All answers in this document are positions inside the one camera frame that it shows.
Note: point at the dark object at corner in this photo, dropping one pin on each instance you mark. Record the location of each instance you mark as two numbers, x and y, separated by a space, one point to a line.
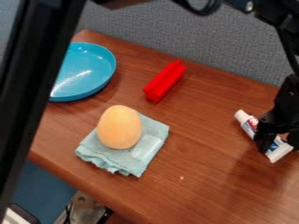
16 215

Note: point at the red plastic block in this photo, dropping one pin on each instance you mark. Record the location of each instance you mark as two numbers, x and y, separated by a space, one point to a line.
163 81

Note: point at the table leg frame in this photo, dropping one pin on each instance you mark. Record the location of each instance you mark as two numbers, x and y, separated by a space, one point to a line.
83 211

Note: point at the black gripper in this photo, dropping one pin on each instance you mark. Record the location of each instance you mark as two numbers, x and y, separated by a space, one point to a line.
282 118

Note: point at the light blue folded cloth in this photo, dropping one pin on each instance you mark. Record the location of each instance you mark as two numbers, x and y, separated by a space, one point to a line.
133 160

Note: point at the orange egg-shaped sponge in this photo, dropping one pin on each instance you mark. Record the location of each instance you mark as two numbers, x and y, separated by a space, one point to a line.
119 127

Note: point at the blue plate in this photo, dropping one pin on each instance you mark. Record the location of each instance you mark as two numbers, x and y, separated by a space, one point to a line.
86 72

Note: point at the white toothpaste tube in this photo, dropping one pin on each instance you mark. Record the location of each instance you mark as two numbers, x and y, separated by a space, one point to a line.
279 147

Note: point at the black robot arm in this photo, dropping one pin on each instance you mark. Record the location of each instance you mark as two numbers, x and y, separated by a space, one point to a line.
43 28

